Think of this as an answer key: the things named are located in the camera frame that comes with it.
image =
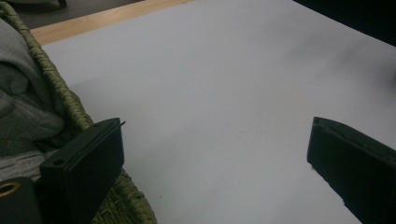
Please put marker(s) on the green woven basket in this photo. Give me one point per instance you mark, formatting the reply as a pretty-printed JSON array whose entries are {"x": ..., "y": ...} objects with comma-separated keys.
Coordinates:
[{"x": 46, "y": 67}]

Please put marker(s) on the white table cover sheet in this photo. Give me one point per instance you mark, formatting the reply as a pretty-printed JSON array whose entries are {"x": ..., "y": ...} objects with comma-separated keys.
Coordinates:
[{"x": 218, "y": 93}]

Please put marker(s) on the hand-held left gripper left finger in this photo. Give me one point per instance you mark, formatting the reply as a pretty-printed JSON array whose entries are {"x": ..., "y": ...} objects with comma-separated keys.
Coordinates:
[{"x": 81, "y": 174}]

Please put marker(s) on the grey cloth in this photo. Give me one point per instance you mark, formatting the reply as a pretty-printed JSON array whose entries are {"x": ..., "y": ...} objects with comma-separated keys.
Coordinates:
[{"x": 25, "y": 124}]

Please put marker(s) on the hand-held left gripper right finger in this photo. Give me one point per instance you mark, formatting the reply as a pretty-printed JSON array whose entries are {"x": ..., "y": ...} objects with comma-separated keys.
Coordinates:
[{"x": 358, "y": 168}]

